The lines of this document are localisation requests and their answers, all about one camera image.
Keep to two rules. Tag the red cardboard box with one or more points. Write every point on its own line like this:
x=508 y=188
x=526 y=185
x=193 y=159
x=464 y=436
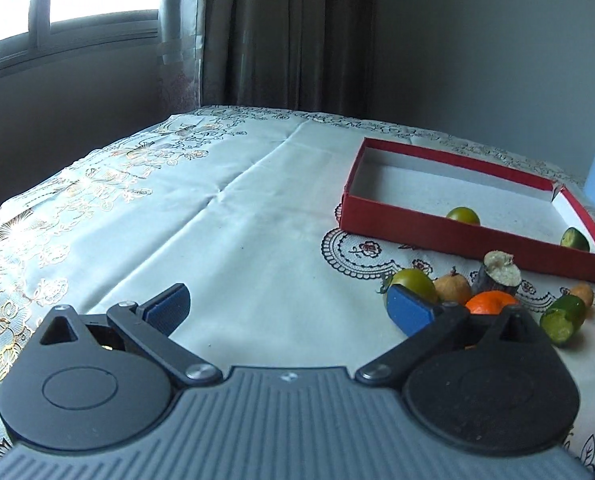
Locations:
x=427 y=232

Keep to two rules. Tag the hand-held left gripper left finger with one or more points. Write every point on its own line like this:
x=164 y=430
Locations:
x=167 y=306

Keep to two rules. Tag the sheer patterned curtain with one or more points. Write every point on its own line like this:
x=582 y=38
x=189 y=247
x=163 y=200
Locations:
x=182 y=35

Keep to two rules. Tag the white lace table cover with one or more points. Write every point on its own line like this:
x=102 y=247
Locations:
x=357 y=255

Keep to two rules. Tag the green persimmon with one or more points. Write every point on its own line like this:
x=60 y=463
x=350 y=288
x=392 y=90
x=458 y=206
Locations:
x=463 y=216

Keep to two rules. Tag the brown curtain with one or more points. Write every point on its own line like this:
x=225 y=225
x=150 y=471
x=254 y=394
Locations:
x=287 y=35

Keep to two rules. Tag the orange mandarin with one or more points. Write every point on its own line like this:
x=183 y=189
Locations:
x=487 y=303

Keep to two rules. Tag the small tan longan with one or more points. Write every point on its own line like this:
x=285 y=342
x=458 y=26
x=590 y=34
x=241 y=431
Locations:
x=583 y=294

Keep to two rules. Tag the window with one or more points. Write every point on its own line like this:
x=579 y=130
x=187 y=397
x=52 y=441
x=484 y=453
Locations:
x=52 y=0

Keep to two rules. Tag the large tan longan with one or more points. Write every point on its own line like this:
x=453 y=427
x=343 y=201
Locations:
x=452 y=287

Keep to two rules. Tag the green tomato with stem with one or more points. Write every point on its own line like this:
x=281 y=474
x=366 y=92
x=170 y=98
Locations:
x=415 y=282

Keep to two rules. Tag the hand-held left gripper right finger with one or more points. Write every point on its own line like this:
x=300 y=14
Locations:
x=407 y=310

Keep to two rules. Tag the green cucumber piece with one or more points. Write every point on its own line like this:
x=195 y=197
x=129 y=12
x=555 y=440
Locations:
x=576 y=240
x=562 y=317

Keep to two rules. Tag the pale gold-embroidered tablecloth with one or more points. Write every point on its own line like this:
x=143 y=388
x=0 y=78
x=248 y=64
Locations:
x=227 y=260

